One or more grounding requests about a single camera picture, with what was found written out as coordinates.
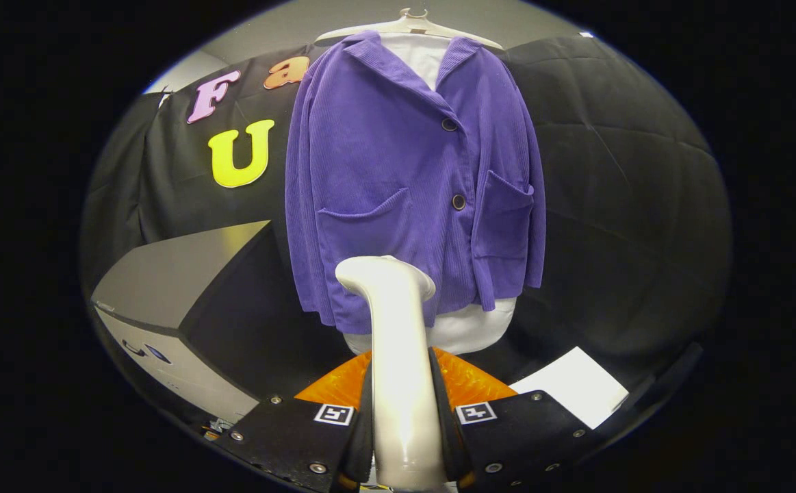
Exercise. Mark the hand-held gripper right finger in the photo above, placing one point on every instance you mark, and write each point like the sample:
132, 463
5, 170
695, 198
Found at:
521, 431

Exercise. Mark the beige plastic clothes hanger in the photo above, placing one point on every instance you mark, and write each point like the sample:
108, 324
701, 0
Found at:
411, 24

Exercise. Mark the white flat sheet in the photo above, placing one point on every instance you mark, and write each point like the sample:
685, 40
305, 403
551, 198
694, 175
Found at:
575, 387

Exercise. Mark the grey cabinet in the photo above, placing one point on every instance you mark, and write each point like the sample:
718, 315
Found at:
178, 274

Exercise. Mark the white garment steamer head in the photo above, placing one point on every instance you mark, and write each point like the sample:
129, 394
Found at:
401, 356

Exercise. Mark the black backdrop cloth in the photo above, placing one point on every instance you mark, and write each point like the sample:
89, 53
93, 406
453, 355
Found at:
630, 205

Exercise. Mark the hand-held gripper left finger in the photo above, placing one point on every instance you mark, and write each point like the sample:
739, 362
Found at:
302, 435

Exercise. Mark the white garment form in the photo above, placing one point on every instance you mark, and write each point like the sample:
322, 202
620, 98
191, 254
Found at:
469, 329

